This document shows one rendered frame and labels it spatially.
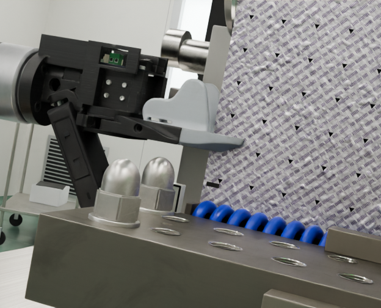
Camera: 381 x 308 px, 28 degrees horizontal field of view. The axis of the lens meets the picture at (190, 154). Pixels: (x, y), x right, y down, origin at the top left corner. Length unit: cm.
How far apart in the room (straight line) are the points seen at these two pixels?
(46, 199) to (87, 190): 499
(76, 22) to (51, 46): 639
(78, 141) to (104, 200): 19
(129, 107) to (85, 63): 6
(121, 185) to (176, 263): 7
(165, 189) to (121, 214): 10
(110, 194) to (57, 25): 671
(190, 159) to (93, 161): 11
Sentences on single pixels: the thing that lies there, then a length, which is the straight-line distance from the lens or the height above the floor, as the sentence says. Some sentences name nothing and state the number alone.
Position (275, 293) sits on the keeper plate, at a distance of 46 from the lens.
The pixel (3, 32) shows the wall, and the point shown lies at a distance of 673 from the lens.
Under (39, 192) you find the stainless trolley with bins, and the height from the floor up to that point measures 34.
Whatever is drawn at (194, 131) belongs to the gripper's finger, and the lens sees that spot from 66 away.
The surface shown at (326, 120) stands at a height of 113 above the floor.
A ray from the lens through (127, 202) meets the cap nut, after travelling 52.
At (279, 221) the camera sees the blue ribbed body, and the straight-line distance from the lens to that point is 64.
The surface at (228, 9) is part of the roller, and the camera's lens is 71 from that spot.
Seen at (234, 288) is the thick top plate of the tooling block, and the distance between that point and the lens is 48.
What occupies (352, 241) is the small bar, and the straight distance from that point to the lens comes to 60.
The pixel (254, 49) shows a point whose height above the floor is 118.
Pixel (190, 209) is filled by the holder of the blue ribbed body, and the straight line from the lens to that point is 66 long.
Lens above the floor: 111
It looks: 3 degrees down
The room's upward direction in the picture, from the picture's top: 11 degrees clockwise
